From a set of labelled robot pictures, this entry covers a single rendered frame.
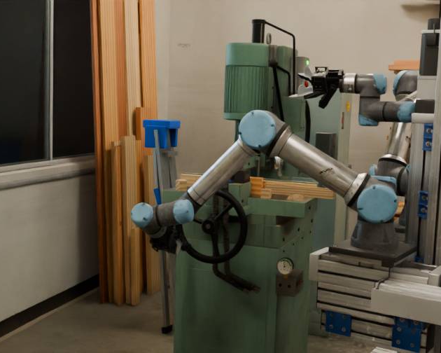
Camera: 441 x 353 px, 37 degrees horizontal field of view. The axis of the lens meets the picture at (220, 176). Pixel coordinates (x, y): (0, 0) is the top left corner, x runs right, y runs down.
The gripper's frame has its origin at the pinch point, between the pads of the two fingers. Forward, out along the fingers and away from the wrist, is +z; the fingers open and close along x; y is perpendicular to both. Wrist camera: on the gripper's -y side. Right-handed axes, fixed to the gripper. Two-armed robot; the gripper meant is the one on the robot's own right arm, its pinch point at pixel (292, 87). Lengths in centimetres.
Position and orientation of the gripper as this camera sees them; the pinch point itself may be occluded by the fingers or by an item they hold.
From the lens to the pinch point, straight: 259.0
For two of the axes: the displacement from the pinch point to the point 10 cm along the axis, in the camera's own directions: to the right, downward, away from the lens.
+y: -2.0, -7.3, -6.6
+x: -3.0, 6.8, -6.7
